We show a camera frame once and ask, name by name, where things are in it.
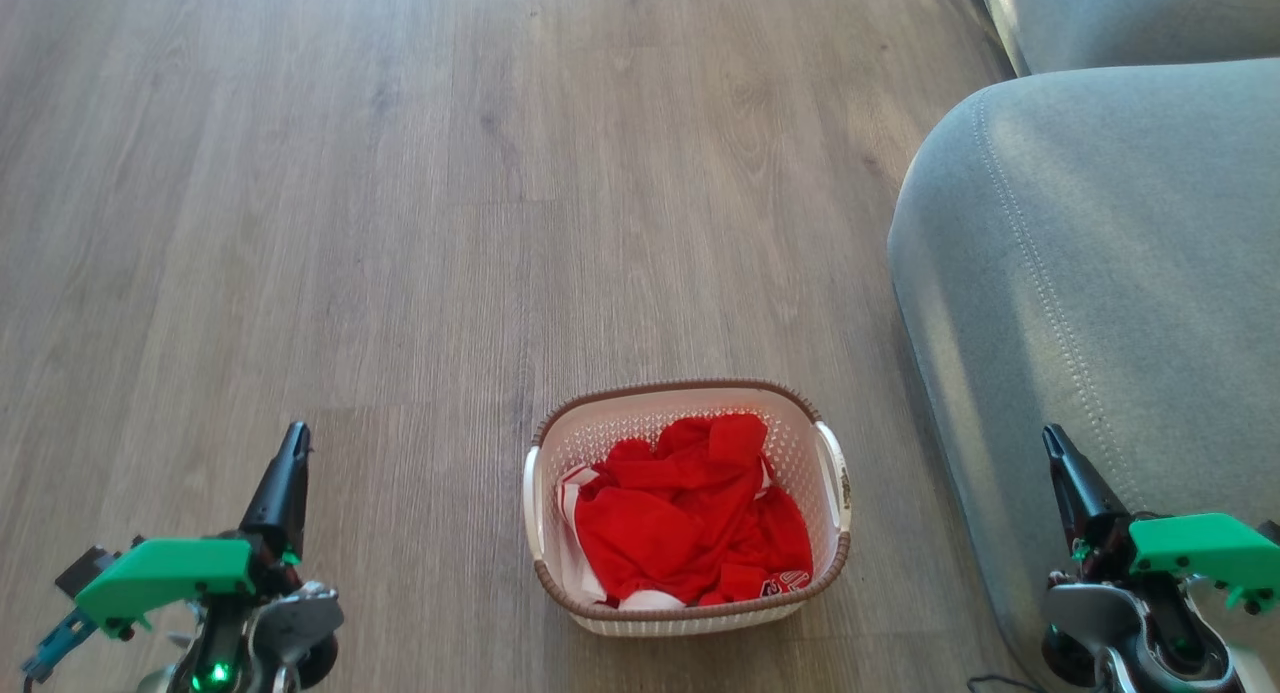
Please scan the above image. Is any white plastic laundry basket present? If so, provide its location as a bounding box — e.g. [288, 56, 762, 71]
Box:
[522, 378, 853, 638]

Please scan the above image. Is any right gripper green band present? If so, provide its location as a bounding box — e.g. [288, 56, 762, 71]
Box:
[1042, 425, 1280, 614]

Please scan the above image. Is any teal cable connector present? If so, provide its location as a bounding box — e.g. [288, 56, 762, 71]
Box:
[21, 608, 103, 682]

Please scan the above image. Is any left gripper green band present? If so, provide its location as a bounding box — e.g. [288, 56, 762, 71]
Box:
[75, 421, 311, 639]

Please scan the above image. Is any grey sofa seat cushion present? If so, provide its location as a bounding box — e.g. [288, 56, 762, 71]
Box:
[975, 0, 1280, 77]

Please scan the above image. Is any red and white garment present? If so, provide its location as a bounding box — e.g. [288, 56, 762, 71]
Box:
[556, 413, 815, 610]

